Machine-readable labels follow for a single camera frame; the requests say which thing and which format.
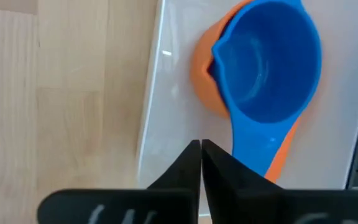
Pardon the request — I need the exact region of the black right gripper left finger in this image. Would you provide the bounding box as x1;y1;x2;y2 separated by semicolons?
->
147;139;202;224

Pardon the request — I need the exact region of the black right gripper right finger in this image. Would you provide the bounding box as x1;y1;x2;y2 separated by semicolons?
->
201;139;284;224

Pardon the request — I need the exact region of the orange measuring cup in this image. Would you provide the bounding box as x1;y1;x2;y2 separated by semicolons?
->
190;0;301;184

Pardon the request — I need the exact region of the bright blue measuring cup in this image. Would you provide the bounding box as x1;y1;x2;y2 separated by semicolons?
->
210;0;323;177

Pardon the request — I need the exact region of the white plastic basket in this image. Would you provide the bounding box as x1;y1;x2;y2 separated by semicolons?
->
135;0;358;218

